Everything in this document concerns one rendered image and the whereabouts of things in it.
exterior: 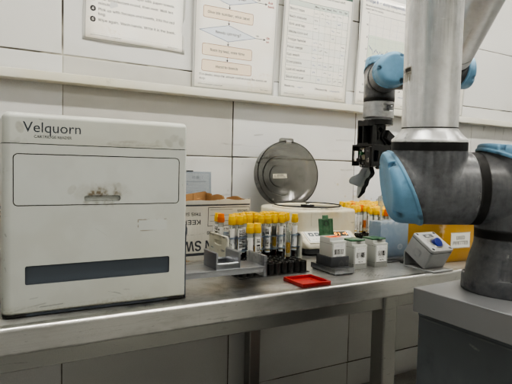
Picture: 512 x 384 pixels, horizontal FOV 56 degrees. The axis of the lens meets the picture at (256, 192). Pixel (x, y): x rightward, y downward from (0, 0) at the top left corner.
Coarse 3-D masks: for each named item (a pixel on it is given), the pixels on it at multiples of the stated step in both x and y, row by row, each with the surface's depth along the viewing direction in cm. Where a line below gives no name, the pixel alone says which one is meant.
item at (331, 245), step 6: (324, 240) 108; (330, 240) 106; (336, 240) 107; (342, 240) 107; (324, 246) 108; (330, 246) 106; (336, 246) 106; (342, 246) 107; (324, 252) 108; (330, 252) 106; (336, 252) 106; (342, 252) 107
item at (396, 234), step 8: (376, 224) 120; (384, 224) 120; (392, 224) 121; (400, 224) 123; (376, 232) 120; (384, 232) 120; (392, 232) 121; (400, 232) 123; (392, 240) 122; (400, 240) 123; (392, 248) 122; (400, 248) 123; (392, 256) 122; (400, 256) 123
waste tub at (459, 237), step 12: (408, 228) 130; (420, 228) 126; (432, 228) 123; (444, 228) 120; (456, 228) 122; (468, 228) 124; (408, 240) 130; (444, 240) 120; (456, 240) 122; (468, 240) 124; (456, 252) 122; (468, 252) 124
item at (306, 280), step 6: (294, 276) 98; (300, 276) 99; (306, 276) 100; (312, 276) 100; (288, 282) 96; (294, 282) 94; (300, 282) 96; (306, 282) 96; (312, 282) 96; (318, 282) 94; (324, 282) 94; (330, 282) 95
